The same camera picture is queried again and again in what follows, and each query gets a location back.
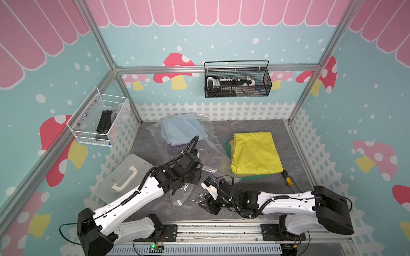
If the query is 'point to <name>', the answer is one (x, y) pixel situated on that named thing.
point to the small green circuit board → (155, 248)
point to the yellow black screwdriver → (285, 174)
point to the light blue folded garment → (182, 128)
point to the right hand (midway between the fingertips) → (201, 202)
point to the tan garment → (231, 144)
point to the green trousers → (252, 178)
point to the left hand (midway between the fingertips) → (196, 175)
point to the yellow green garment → (255, 153)
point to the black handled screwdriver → (296, 183)
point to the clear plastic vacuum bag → (212, 151)
